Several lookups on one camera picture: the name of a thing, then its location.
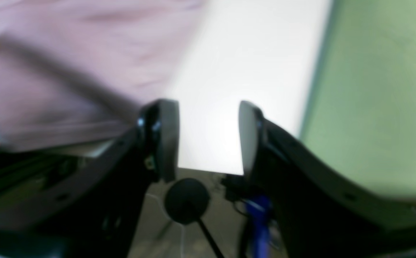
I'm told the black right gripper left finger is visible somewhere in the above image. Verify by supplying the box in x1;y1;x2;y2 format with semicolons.
0;99;180;258

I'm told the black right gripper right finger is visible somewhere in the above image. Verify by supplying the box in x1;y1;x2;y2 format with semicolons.
238;101;416;258

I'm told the mauve t-shirt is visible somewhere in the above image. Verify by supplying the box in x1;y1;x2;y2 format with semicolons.
0;0;208;153

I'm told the grey side panel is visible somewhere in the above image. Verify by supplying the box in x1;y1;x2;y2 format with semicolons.
301;0;416;199

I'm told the black round stand base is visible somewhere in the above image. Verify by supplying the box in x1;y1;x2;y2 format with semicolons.
164;178;224;258

